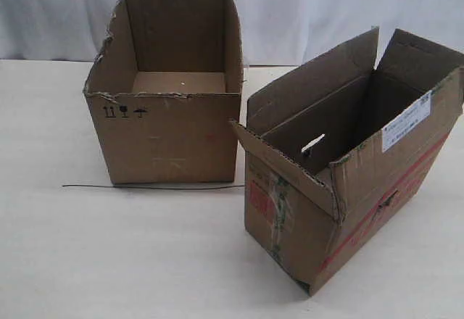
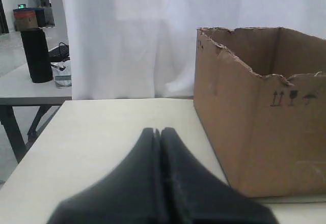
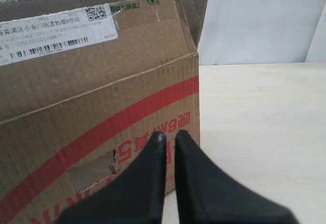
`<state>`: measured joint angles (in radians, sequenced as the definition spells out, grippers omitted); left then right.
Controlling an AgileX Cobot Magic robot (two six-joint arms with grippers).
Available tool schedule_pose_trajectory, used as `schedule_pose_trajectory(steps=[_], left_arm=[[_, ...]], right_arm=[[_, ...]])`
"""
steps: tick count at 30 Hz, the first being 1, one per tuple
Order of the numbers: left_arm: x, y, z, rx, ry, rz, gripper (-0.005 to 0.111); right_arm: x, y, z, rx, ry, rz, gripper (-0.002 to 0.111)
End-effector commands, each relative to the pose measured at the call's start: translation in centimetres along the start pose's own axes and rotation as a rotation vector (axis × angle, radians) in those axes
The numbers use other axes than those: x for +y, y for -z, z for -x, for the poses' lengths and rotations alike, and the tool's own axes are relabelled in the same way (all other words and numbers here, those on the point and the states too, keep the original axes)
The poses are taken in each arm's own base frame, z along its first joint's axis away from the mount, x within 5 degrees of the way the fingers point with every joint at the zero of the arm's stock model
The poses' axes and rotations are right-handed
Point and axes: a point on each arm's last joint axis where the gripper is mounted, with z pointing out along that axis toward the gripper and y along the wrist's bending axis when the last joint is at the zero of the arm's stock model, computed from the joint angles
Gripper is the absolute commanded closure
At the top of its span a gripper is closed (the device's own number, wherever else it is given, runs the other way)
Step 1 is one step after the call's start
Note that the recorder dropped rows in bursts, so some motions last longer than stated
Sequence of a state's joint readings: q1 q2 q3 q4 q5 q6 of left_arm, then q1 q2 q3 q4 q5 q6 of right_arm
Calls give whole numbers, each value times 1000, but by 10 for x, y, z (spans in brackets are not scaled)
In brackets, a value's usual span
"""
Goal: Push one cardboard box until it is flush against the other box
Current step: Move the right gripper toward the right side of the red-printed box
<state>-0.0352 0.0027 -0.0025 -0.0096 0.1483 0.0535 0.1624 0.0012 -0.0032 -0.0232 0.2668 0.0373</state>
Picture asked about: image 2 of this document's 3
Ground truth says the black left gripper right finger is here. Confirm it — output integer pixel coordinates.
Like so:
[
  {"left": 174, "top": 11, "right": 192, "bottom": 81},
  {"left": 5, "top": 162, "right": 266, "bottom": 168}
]
[{"left": 160, "top": 128, "right": 278, "bottom": 223}]

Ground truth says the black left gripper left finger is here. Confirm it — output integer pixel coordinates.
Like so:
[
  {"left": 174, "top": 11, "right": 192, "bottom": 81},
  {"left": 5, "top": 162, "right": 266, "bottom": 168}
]
[{"left": 48, "top": 128, "right": 163, "bottom": 223}]

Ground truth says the large open cardboard box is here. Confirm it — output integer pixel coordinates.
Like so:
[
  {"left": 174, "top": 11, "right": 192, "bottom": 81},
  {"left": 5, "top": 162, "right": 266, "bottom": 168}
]
[{"left": 194, "top": 27, "right": 325, "bottom": 197}]

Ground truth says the small box with red tape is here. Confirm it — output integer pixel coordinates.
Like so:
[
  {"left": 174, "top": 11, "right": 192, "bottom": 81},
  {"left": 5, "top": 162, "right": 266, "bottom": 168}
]
[{"left": 13, "top": 8, "right": 38, "bottom": 31}]

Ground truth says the white plastic bag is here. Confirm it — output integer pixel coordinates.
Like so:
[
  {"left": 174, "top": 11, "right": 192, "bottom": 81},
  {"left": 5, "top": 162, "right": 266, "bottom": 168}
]
[{"left": 51, "top": 60, "right": 72, "bottom": 88}]

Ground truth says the grey side table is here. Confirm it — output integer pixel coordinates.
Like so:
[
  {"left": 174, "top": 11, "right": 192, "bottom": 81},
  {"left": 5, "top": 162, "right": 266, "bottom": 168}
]
[{"left": 1, "top": 64, "right": 72, "bottom": 162}]

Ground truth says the white curtain backdrop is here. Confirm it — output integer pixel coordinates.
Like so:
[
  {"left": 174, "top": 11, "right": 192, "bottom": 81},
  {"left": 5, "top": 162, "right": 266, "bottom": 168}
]
[{"left": 63, "top": 0, "right": 325, "bottom": 100}]

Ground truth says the black cylinder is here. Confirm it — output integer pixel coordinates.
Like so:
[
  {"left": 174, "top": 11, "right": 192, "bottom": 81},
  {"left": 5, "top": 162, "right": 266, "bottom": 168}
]
[{"left": 20, "top": 29, "right": 53, "bottom": 83}]

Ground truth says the green digital display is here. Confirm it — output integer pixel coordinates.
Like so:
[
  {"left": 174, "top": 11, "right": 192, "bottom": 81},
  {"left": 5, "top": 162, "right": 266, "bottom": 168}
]
[{"left": 18, "top": 4, "right": 26, "bottom": 9}]

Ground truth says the black wire basket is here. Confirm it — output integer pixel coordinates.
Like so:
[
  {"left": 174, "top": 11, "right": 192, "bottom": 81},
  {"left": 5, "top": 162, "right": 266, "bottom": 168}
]
[{"left": 48, "top": 42, "right": 69, "bottom": 63}]

